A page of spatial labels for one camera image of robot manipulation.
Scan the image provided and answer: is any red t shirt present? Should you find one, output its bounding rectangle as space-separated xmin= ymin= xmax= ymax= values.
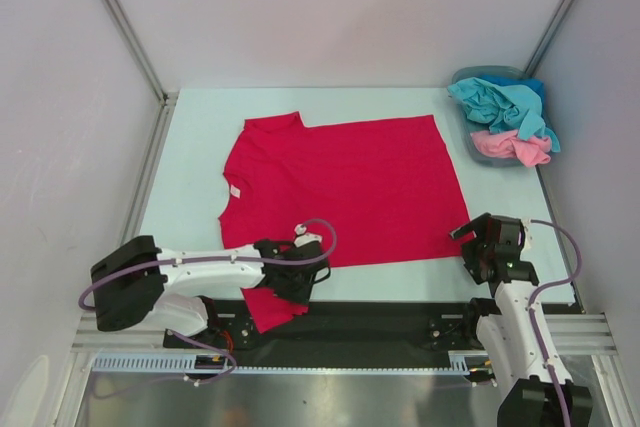
xmin=218 ymin=113 xmax=472 ymax=334

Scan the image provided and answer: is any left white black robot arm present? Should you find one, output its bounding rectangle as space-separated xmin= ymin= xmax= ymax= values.
xmin=79 ymin=234 xmax=331 ymax=347

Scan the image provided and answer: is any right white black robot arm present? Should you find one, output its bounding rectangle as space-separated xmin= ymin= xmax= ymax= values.
xmin=450 ymin=213 xmax=593 ymax=426

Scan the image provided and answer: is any pink t shirt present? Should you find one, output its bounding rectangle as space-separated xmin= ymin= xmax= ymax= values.
xmin=471 ymin=130 xmax=552 ymax=167

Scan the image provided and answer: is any light blue t shirt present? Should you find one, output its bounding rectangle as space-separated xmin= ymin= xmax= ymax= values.
xmin=447 ymin=77 xmax=561 ymax=153

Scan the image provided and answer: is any dark blue t shirt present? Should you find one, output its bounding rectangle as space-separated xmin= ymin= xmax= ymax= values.
xmin=480 ymin=74 xmax=546 ymax=102

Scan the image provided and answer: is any grey plastic bin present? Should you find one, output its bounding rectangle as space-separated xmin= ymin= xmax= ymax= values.
xmin=447 ymin=66 xmax=561 ymax=168

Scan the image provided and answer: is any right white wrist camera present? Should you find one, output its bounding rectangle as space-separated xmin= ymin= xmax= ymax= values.
xmin=521 ymin=218 xmax=533 ymax=251

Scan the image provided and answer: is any right light blue cable duct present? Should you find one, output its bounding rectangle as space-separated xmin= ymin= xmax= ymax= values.
xmin=448 ymin=350 xmax=493 ymax=373

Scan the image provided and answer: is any light blue cable duct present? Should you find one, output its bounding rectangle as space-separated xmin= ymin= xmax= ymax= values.
xmin=448 ymin=350 xmax=493 ymax=373
xmin=93 ymin=353 xmax=230 ymax=374

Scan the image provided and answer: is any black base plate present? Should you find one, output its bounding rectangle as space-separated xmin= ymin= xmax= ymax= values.
xmin=163 ymin=300 xmax=481 ymax=369

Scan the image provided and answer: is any left aluminium frame post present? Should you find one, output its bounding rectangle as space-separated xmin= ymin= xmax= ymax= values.
xmin=72 ymin=0 xmax=179 ymax=108

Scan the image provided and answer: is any aluminium frame post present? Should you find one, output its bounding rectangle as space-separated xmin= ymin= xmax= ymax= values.
xmin=72 ymin=0 xmax=179 ymax=108
xmin=524 ymin=0 xmax=577 ymax=77

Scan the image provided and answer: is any left light blue cable duct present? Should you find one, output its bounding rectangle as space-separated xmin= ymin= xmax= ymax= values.
xmin=93 ymin=353 xmax=230 ymax=374

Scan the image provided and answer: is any right aluminium frame post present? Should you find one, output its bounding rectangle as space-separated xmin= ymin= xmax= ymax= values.
xmin=524 ymin=0 xmax=577 ymax=77

